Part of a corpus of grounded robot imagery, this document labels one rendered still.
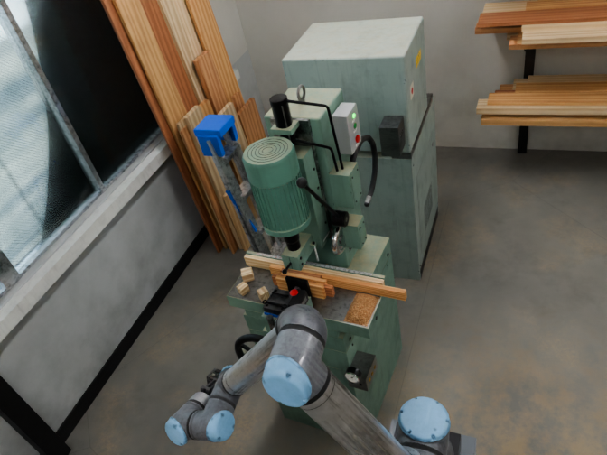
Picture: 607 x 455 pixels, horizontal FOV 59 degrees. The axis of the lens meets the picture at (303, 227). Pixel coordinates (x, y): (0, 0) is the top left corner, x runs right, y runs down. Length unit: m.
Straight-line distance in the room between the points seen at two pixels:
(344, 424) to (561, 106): 2.71
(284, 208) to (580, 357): 1.79
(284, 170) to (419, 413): 0.85
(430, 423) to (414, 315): 1.47
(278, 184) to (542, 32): 2.09
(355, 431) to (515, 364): 1.66
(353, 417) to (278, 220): 0.74
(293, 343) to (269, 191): 0.65
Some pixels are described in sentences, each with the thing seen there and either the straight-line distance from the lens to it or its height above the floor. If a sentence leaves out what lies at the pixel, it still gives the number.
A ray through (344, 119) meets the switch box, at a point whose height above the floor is 1.47.
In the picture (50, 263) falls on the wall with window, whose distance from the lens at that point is 2.87.
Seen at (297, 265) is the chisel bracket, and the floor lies 1.03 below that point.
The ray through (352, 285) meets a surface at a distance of 2.01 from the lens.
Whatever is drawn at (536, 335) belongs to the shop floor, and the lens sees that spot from 3.05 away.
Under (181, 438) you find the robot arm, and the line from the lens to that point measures 1.81.
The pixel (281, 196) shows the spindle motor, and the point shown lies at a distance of 1.74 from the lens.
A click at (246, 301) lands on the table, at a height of 0.90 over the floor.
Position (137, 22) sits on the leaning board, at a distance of 3.18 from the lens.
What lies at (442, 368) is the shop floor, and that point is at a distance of 2.89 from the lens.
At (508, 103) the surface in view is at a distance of 3.64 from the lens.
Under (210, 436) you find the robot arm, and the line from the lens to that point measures 1.74.
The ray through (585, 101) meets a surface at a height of 0.63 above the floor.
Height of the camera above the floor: 2.39
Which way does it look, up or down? 39 degrees down
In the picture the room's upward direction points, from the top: 14 degrees counter-clockwise
